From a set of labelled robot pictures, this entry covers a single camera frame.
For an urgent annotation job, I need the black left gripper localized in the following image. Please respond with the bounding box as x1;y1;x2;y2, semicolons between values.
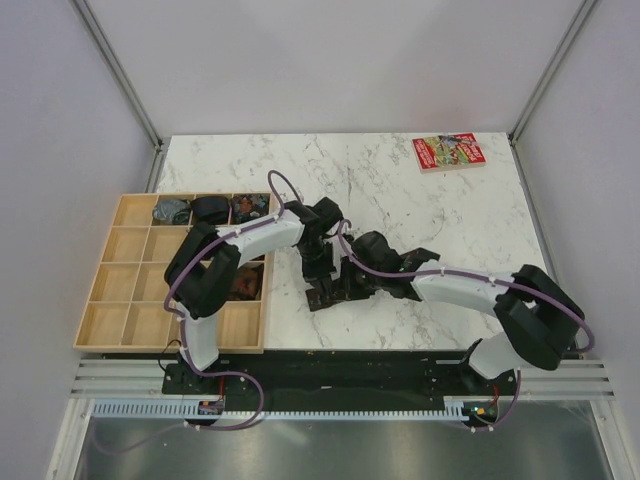
297;240;336;298

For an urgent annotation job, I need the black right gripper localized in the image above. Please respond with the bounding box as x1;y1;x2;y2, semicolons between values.
333;255;383;301

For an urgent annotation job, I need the brown floral necktie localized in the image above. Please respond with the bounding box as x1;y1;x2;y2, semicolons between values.
305;247;440;312

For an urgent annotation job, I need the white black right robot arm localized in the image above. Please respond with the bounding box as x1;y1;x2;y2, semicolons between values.
339;231;588;394

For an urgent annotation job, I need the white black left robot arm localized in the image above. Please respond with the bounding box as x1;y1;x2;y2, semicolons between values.
164;197;343;393

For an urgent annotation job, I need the red brown rolled tie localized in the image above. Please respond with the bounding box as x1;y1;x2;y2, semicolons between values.
227;264;264;301

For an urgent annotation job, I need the dark multicolour rolled tie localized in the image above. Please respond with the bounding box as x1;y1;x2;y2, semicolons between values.
231;193;270;224

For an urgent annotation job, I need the black rolled tie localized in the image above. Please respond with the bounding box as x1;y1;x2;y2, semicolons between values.
191;195;231;225

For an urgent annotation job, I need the grey rolled tie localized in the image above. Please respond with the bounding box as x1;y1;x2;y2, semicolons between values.
152;198;191;225

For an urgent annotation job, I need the red paperback book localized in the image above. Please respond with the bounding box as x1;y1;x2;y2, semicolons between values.
411;133;486;173

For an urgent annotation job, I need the wooden compartment tray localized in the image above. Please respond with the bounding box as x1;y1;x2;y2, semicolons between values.
74;193;273;354

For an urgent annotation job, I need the white slotted cable duct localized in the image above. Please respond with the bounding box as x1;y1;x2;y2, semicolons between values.
92;398;469;421

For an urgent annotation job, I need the aluminium frame rail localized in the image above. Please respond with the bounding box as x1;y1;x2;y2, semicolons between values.
70;359;614;401

